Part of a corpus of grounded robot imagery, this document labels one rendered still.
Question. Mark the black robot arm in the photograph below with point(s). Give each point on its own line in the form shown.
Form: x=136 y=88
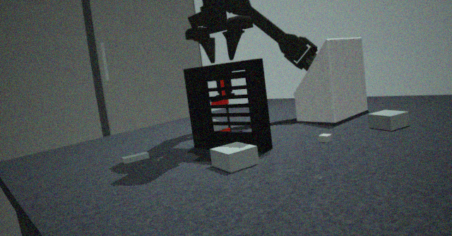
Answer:
x=292 y=46

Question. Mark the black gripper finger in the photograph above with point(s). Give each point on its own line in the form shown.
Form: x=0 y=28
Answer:
x=208 y=43
x=232 y=37

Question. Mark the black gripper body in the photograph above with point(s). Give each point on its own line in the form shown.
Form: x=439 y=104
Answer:
x=233 y=23

